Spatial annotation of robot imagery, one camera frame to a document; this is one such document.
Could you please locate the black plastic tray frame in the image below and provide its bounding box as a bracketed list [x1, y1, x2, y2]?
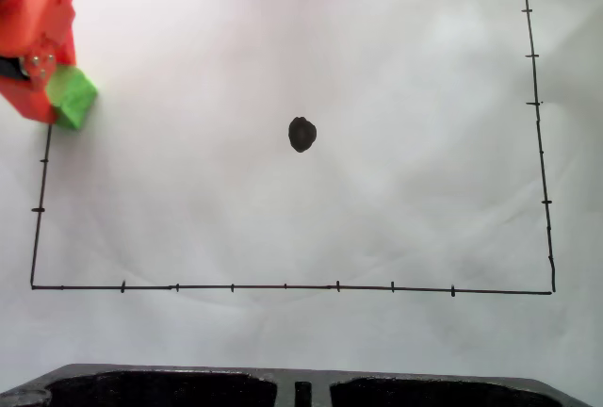
[0, 363, 603, 407]

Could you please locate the white paper sheet drawn rectangle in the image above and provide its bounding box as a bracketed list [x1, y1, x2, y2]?
[0, 0, 603, 397]

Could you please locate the black dot mark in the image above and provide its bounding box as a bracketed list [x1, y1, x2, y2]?
[287, 116, 318, 154]

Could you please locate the green textured foam cube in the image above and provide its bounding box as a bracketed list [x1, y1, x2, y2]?
[44, 64, 100, 132]

